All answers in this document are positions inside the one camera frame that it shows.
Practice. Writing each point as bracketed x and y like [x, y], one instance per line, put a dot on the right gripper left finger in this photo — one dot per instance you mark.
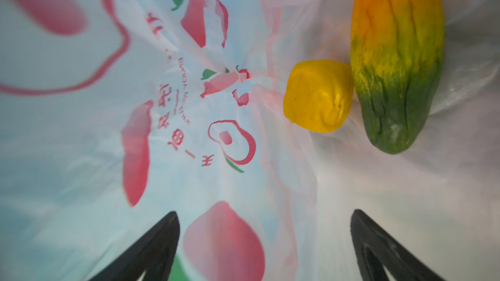
[151, 257]

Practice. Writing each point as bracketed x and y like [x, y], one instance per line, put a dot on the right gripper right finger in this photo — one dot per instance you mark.
[377, 253]

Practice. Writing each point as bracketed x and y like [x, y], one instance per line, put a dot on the pink printed plastic bag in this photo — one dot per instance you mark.
[116, 112]

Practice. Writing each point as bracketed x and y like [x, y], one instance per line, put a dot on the yellow lemon fruit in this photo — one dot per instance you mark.
[319, 95]

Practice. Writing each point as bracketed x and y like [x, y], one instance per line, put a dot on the green orange papaya fruit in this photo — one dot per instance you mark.
[396, 54]

